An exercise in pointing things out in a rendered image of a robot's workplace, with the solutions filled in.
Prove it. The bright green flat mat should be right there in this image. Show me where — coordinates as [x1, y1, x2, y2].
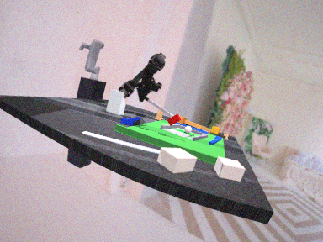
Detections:
[128, 120, 225, 158]

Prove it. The white golf ball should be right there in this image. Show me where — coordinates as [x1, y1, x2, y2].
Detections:
[185, 126, 192, 134]

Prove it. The white flat bar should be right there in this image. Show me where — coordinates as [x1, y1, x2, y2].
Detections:
[82, 131, 160, 154]

